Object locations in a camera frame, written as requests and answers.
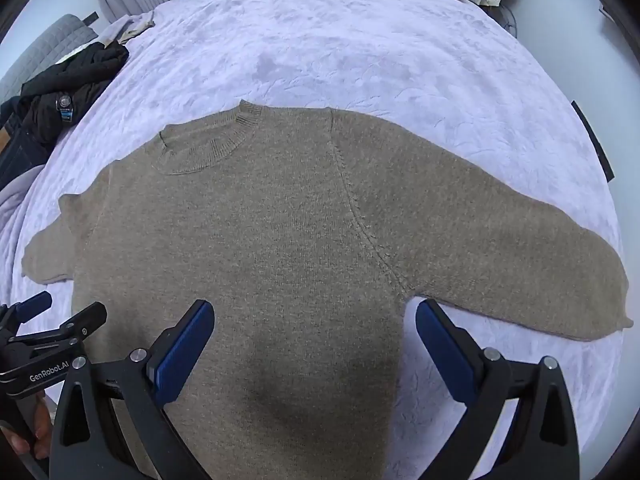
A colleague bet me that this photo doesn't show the plain lavender throw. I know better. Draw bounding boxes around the plain lavender throw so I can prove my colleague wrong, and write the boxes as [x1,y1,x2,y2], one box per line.
[0,165,53,281]

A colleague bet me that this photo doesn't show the black bar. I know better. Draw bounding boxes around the black bar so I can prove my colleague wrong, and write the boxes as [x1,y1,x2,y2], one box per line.
[571,101,615,182]

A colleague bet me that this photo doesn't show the lavender textured bed blanket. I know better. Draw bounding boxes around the lavender textured bed blanket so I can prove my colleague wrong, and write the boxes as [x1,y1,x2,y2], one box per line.
[0,0,627,480]

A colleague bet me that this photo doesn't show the dark blue jeans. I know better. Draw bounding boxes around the dark blue jeans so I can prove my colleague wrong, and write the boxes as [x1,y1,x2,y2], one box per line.
[0,102,51,192]

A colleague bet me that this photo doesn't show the black jacket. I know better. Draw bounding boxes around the black jacket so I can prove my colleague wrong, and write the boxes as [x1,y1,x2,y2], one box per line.
[17,40,131,146]

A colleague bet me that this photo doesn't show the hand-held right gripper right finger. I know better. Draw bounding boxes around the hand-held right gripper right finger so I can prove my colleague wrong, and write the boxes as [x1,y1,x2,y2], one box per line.
[416,299,581,480]

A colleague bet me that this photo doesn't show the beige cloth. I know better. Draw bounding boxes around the beige cloth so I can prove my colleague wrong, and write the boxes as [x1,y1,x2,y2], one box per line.
[99,10,157,46]

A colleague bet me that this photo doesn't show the blue hang tag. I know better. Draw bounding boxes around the blue hang tag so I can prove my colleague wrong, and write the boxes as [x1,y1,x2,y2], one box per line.
[54,91,76,125]

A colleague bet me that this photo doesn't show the person's left hand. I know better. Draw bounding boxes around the person's left hand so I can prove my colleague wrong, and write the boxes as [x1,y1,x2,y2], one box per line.
[0,392,55,461]

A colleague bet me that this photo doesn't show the grey quilted headboard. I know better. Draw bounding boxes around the grey quilted headboard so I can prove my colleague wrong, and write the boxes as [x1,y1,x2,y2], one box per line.
[0,14,98,106]

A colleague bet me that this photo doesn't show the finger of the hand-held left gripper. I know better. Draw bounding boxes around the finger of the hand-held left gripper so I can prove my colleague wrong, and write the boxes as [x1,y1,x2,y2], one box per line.
[7,302,108,358]
[0,291,53,342]

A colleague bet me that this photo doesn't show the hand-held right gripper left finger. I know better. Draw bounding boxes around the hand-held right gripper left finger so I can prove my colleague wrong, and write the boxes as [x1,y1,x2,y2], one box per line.
[49,299,217,480]

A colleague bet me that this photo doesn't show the brown knit sweater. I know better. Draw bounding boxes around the brown knit sweater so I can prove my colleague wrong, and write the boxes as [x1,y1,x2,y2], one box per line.
[21,99,632,480]

